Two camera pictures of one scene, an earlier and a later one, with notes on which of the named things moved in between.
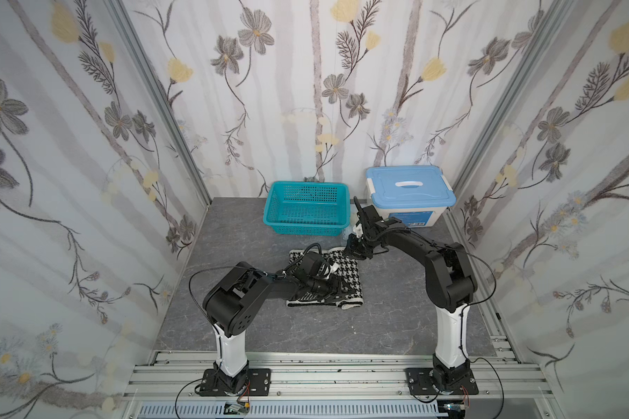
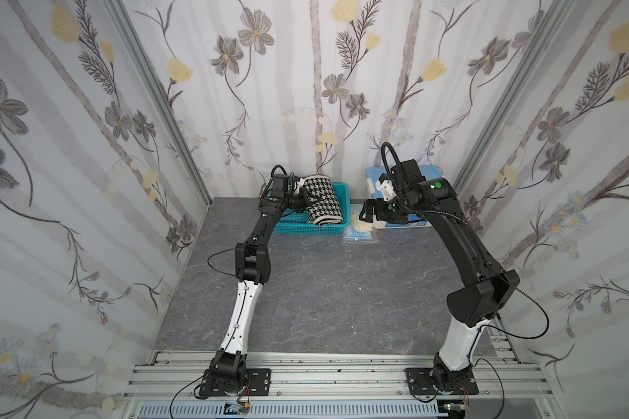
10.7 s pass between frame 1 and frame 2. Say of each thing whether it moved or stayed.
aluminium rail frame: stayed
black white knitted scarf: moved
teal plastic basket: stayed
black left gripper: moved
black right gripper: moved
